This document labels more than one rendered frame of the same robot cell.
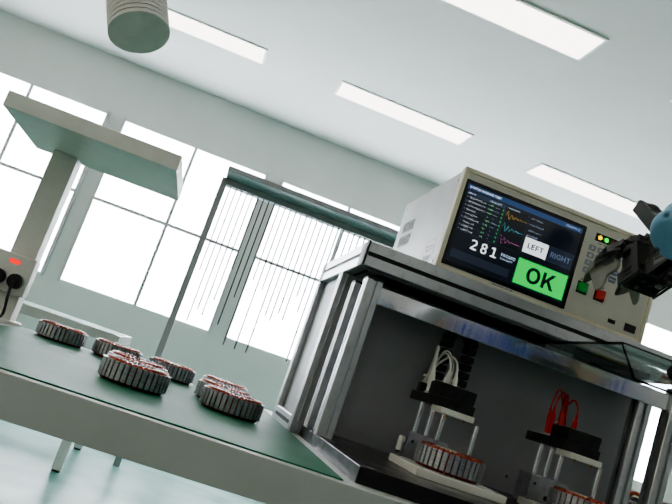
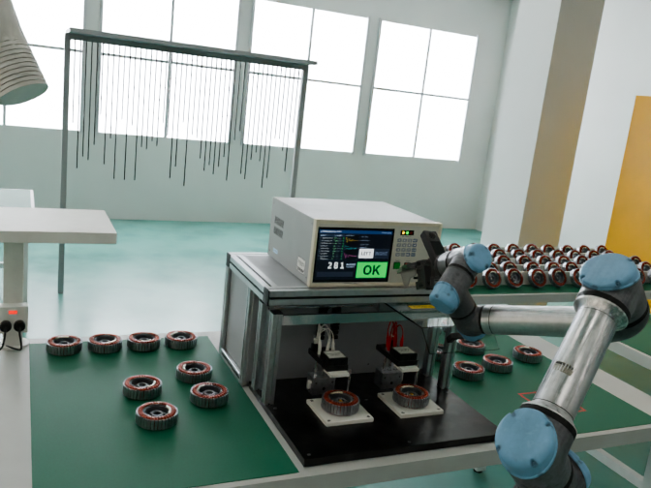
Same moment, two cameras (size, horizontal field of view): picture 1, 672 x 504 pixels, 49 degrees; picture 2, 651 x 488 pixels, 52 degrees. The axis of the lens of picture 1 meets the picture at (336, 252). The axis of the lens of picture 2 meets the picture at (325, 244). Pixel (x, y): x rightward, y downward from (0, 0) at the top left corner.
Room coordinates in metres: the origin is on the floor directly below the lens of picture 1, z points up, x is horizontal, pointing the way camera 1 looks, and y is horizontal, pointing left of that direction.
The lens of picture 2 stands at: (-0.51, 0.33, 1.67)
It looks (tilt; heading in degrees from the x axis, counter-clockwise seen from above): 12 degrees down; 343
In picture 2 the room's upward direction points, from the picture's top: 7 degrees clockwise
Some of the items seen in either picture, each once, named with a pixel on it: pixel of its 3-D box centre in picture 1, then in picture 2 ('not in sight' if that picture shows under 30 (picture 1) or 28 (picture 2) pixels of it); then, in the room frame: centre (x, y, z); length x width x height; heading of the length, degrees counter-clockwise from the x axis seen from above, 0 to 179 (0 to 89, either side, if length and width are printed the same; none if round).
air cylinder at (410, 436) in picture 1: (420, 450); (321, 382); (1.35, -0.26, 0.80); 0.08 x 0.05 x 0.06; 99
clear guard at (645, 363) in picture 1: (643, 380); (435, 322); (1.26, -0.57, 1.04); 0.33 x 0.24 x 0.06; 9
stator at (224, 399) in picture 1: (231, 403); (209, 394); (1.34, 0.09, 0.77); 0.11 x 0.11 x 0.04
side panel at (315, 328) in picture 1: (311, 351); (237, 322); (1.58, -0.02, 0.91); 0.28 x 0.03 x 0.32; 9
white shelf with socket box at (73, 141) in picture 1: (67, 236); (46, 289); (1.67, 0.58, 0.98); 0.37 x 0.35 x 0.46; 99
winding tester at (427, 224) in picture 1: (510, 266); (351, 239); (1.55, -0.37, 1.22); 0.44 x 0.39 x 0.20; 99
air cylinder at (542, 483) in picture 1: (540, 491); (387, 377); (1.39, -0.50, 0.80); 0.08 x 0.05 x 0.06; 99
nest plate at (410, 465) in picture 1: (444, 477); (339, 410); (1.21, -0.28, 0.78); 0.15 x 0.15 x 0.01; 9
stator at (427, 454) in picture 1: (449, 461); (340, 402); (1.21, -0.28, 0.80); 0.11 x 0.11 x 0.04
